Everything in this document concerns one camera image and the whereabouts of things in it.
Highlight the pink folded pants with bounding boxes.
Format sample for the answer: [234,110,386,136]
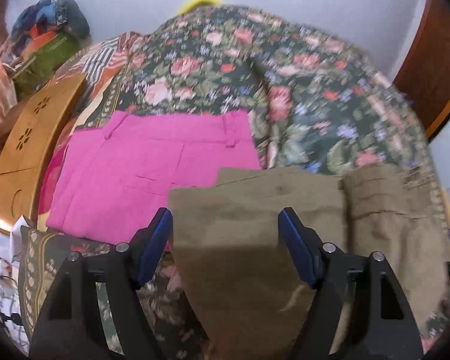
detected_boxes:
[46,111,261,245]

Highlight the floral dark green bedspread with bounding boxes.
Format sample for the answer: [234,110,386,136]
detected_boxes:
[19,6,450,359]

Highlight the striped patchwork sheet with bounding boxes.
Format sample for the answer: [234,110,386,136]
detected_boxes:
[49,32,149,98]

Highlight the wooden folding lap table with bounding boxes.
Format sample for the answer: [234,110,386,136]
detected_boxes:
[0,73,86,235]

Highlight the blue clothes pile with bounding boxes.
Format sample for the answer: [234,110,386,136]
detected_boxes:
[10,0,90,41]

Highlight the olive khaki pants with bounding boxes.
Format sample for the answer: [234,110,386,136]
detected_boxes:
[168,164,450,359]

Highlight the brown wooden door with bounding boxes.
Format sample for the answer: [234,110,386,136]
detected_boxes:
[394,0,450,140]

